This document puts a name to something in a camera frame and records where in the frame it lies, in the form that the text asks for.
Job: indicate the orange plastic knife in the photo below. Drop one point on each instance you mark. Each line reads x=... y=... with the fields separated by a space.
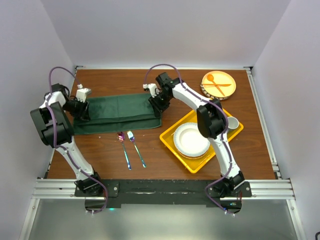
x=220 y=85

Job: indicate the white ceramic plate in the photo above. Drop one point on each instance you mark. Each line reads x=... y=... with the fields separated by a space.
x=189 y=142

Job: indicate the wicker plate holder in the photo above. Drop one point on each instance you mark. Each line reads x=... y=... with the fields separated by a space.
x=213 y=93

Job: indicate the orange plastic spoon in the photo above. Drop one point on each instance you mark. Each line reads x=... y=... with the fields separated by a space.
x=210 y=78

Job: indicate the aluminium front frame rail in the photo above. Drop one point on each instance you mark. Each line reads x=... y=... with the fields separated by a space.
x=277 y=189

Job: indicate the orange round plate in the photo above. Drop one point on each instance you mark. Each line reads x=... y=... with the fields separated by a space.
x=221 y=77

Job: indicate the aluminium frame rail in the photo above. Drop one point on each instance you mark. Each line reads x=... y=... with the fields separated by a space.
x=270 y=149
x=277 y=189

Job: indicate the iridescent metal spoon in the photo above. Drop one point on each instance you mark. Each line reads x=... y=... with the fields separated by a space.
x=121 y=139

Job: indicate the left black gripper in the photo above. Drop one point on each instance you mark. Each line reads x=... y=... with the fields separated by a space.
x=83 y=111

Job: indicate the aluminium right frame rail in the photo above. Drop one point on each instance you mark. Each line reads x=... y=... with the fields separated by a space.
x=270 y=149

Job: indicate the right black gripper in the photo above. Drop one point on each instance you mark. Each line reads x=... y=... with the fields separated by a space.
x=158 y=108

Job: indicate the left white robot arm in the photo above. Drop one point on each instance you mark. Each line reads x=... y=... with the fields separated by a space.
x=55 y=130

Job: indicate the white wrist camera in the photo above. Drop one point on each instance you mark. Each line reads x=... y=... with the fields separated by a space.
x=152 y=88
x=82 y=93

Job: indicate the dark green cloth napkin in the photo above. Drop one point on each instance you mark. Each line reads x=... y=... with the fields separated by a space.
x=118 y=113

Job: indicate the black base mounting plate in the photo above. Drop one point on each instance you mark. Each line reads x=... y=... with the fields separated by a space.
x=114 y=193

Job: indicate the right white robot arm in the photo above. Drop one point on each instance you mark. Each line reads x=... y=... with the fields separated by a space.
x=212 y=123

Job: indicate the grey ceramic mug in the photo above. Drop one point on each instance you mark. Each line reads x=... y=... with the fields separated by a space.
x=233 y=123

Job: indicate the iridescent metal fork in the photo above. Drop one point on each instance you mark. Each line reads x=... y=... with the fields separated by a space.
x=133 y=140

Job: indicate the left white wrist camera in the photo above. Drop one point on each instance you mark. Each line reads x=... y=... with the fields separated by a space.
x=82 y=93

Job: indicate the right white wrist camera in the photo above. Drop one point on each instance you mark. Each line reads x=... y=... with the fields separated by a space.
x=152 y=88

